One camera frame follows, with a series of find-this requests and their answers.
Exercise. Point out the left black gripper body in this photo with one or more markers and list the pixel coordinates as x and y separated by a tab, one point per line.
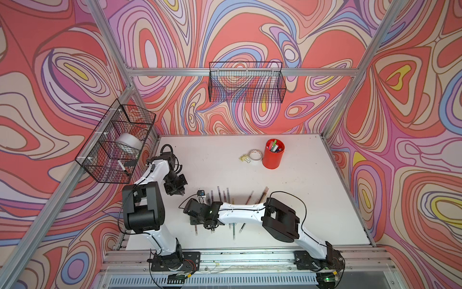
173	185

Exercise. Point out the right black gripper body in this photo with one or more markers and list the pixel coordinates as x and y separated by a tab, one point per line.
199	221

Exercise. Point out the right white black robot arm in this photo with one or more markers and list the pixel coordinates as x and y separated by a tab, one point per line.
279	220

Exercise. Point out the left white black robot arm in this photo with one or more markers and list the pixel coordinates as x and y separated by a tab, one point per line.
143	208

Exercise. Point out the dark capped pencil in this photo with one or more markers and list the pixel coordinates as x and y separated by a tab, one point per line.
219	194

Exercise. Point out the white marker in basket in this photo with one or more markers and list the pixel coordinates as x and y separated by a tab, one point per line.
121	164

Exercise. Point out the yellow black capped pencil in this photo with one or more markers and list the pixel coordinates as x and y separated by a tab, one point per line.
263	195

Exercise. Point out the white tape roll in basket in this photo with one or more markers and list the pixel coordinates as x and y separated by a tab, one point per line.
129	143

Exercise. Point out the yellow binder clip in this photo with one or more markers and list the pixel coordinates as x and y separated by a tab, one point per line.
245	158

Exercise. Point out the clear tape roll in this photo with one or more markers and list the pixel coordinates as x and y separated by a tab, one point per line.
255	156

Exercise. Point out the red pen cup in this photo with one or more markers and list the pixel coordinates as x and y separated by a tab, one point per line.
272	160

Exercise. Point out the green marker in cup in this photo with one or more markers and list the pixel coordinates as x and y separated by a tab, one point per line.
274	146

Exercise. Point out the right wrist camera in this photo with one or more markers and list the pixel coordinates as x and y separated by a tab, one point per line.
201	196

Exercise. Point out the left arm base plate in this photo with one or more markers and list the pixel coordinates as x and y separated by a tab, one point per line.
189	262

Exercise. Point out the black wire basket left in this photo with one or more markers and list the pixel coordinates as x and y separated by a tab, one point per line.
115	145

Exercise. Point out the black wire basket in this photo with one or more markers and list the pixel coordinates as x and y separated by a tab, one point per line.
115	145
246	82

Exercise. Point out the black wire basket rear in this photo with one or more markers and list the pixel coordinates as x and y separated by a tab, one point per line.
246	82

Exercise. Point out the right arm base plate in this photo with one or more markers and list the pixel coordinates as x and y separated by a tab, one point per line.
333	261

